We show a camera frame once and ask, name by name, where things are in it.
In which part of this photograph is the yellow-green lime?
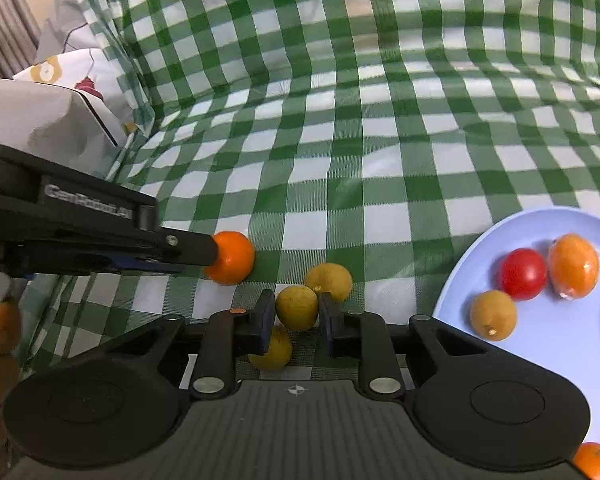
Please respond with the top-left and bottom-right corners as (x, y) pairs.
(276, 285), (318, 332)

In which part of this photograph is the plastic-wrapped orange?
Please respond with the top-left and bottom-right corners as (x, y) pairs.
(547, 233), (600, 300)

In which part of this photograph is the yellow lime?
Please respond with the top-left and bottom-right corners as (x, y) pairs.
(304, 262), (353, 304)
(248, 325), (292, 372)

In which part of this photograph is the yellow lime behind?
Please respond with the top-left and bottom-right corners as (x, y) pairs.
(304, 262), (353, 304)

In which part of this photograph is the small orange mandarin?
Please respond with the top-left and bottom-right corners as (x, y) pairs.
(204, 231), (256, 285)

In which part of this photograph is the red cherry tomato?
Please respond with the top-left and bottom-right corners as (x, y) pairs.
(498, 248), (547, 301)

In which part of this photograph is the patterned grey white fabric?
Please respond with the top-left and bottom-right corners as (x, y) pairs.
(14, 0), (135, 140)

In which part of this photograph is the light blue plate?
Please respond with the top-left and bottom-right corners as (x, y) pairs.
(434, 207), (600, 443)

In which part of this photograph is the green white checkered cloth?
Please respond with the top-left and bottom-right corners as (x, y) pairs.
(19, 0), (600, 372)

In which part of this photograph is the orange in plate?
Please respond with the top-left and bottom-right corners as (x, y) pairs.
(573, 442), (600, 480)

